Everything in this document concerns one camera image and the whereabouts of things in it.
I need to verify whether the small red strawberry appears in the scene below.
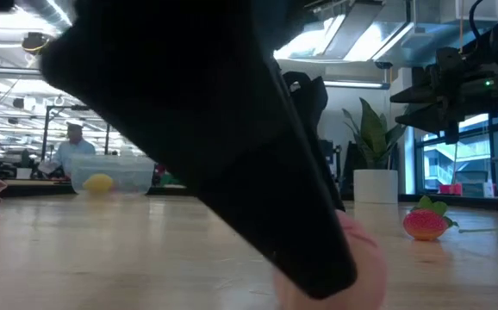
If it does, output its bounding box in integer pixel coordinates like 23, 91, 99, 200
402, 195, 460, 242

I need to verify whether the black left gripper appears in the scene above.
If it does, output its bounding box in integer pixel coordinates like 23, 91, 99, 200
251, 0, 346, 213

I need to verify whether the pink peach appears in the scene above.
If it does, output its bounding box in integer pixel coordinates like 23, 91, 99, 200
272, 209, 389, 310

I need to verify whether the black aluminium table frame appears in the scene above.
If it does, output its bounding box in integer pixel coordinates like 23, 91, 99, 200
0, 180, 498, 212

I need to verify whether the clear plastic tupperware container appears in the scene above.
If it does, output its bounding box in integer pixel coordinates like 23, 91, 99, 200
69, 154, 156, 197

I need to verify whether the white plant pot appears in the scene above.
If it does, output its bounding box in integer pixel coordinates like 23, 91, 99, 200
352, 168, 400, 205

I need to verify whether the black and yellow cable reel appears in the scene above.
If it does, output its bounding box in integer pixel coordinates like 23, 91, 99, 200
20, 30, 54, 55

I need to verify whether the silver ventilation duct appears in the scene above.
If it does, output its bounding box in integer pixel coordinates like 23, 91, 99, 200
274, 0, 418, 61

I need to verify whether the green potted plant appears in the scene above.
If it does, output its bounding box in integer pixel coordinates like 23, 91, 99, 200
341, 96, 412, 171

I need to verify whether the black background rig frame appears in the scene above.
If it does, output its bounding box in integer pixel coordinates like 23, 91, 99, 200
43, 104, 113, 173

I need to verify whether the yellow lemon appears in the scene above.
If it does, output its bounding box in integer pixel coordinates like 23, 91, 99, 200
82, 173, 115, 195

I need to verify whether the person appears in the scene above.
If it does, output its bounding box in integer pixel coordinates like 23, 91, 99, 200
49, 122, 98, 180

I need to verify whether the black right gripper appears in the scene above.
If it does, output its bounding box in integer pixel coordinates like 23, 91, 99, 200
389, 46, 498, 133

